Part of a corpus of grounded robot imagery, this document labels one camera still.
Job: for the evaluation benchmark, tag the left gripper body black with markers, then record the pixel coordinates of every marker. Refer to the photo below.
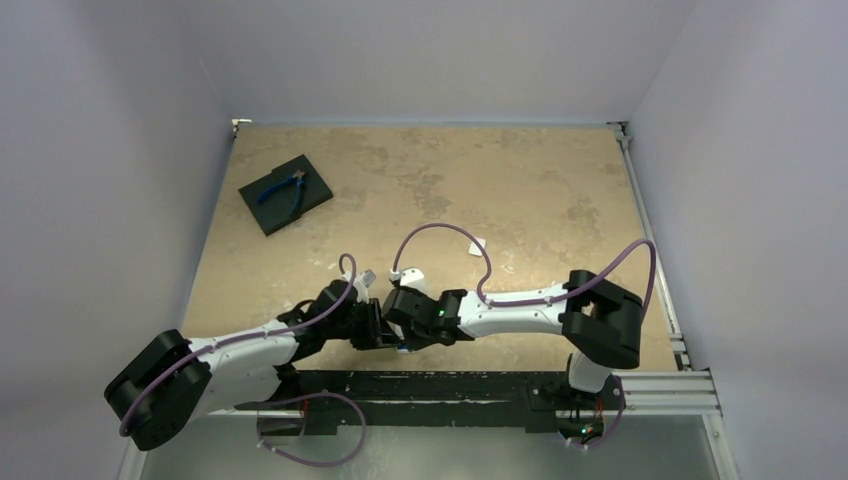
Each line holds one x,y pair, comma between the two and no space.
364,331

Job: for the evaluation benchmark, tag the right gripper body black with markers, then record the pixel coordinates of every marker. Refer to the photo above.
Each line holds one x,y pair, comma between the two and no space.
394,310

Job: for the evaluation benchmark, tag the white battery cover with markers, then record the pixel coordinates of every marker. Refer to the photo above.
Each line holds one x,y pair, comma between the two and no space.
477,247

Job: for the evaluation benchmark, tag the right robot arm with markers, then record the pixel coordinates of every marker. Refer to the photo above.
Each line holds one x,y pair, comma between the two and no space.
601,319

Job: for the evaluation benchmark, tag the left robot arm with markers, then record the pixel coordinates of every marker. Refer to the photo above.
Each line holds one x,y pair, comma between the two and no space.
174,380

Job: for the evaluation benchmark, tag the black square pad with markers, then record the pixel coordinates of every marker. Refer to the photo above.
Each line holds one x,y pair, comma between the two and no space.
273,215

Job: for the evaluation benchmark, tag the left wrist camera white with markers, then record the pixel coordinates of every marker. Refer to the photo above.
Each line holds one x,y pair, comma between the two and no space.
364,280

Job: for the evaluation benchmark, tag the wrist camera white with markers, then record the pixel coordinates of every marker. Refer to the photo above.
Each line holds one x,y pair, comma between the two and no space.
411,277
364,280

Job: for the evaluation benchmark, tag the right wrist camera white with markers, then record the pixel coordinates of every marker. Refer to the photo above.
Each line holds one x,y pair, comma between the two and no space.
411,277

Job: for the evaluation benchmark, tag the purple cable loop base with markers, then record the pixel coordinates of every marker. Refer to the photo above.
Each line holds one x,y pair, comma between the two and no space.
318,425

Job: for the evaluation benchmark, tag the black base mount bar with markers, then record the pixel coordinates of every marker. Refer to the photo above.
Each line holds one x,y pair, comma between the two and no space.
535,401

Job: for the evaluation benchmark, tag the blue handled pliers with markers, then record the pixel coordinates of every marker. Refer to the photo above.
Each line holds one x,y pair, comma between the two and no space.
295,180

